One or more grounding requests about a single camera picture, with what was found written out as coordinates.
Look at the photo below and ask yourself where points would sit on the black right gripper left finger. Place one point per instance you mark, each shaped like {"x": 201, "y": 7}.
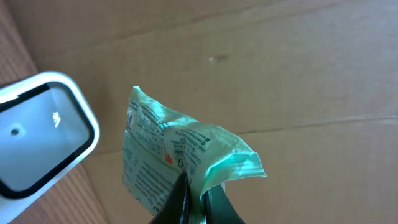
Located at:
{"x": 177, "y": 207}

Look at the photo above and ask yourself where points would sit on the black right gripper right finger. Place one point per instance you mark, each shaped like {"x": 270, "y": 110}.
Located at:
{"x": 218, "y": 209}

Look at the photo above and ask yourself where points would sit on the teal snack wrapper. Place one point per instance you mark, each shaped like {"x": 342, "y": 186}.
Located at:
{"x": 161, "y": 143}

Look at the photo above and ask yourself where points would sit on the white barcode scanner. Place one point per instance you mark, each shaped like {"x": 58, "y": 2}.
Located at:
{"x": 47, "y": 128}

